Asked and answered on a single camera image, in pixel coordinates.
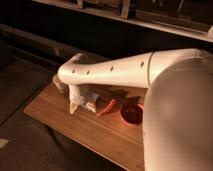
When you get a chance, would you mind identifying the wooden shelf rail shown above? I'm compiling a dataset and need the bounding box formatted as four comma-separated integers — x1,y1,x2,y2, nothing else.
33,0,213,43

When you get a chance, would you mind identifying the white paper cup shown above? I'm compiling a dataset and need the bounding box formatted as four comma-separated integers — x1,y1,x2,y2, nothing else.
52,74,68,93

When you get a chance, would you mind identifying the red ceramic bowl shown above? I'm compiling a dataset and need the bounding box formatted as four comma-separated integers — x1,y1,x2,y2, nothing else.
120,103,143,125

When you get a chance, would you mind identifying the red chili pepper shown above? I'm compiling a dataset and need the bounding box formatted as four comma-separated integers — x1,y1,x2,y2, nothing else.
96,99,117,116

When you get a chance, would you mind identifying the grey blue sponge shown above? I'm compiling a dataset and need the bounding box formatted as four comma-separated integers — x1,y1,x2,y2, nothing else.
86,92,100,103

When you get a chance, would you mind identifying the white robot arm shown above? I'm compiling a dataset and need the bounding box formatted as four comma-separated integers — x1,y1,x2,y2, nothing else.
58,49,213,171

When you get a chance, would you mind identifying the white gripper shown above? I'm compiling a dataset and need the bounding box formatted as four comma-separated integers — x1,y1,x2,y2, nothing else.
69,85,96,114

